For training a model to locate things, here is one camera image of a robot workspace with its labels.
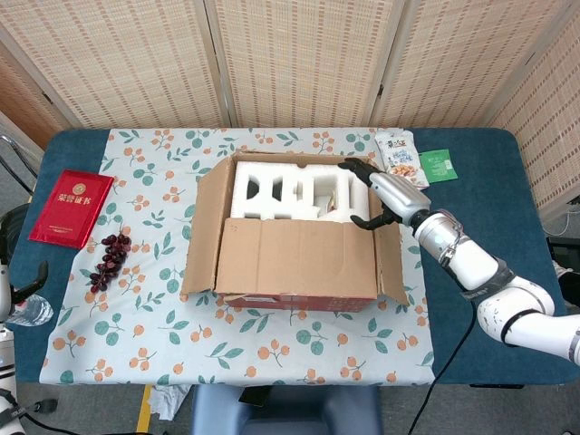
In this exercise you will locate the green flat packet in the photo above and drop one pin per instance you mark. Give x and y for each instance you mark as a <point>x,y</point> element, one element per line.
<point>437,165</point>

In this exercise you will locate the blue padded seat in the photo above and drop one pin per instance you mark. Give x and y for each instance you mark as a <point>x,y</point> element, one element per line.
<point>285,412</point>

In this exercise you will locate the bunch of dark grapes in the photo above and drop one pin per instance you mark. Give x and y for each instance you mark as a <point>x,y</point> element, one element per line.
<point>111,260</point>

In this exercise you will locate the red certificate folder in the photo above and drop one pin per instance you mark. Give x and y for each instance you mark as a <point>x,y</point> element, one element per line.
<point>70,208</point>

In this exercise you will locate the black round ribbed object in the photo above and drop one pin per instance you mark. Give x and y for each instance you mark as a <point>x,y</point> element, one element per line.
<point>16,226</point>

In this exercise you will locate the clear plastic water bottle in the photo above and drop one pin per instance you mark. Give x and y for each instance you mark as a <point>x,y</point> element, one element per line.
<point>34,310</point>

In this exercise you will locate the black plastic tray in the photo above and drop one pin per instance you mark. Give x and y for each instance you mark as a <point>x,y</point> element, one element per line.
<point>564,254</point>

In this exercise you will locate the flat black device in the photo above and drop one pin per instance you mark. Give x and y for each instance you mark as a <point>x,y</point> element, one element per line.
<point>254,395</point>

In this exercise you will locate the floral fruit print tablecloth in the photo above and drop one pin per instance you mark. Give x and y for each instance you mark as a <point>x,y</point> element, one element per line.
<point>149,335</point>

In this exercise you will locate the woven folding screen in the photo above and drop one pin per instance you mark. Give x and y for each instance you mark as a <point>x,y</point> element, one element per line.
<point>294,59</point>

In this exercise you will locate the white peanut snack bag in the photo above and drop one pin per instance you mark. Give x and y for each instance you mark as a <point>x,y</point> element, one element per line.
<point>401,156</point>

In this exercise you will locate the white foam packing insert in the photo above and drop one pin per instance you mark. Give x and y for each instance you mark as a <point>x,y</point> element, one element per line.
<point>265,165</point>

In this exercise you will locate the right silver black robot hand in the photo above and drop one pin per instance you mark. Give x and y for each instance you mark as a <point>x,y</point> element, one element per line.
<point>401,197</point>

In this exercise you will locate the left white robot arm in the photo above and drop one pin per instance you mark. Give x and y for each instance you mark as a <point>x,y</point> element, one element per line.
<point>6,408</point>

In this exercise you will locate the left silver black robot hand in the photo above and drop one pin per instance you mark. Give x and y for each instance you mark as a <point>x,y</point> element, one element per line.
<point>34,284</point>

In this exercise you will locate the red cardboard shipping box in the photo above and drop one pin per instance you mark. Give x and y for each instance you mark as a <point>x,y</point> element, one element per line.
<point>294,258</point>

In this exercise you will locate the metal chair frame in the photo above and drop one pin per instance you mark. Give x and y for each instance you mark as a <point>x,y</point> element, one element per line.
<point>13,154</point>

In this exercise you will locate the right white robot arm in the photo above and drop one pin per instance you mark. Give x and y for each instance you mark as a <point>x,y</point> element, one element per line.
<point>471,263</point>

